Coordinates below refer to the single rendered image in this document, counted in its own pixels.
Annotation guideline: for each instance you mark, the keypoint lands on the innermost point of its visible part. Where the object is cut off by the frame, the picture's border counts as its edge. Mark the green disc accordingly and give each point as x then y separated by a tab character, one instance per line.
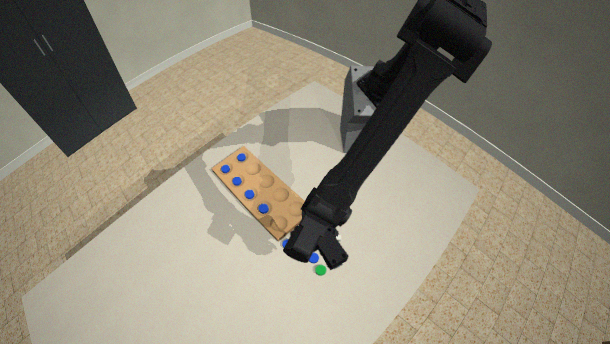
320	270

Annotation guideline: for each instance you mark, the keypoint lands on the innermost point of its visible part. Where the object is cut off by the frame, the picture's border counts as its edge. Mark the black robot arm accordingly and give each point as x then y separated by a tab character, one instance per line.
458	27

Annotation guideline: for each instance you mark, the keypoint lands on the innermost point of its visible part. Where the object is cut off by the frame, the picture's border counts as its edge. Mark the tan tray with round pockets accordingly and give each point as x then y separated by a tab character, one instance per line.
284	212

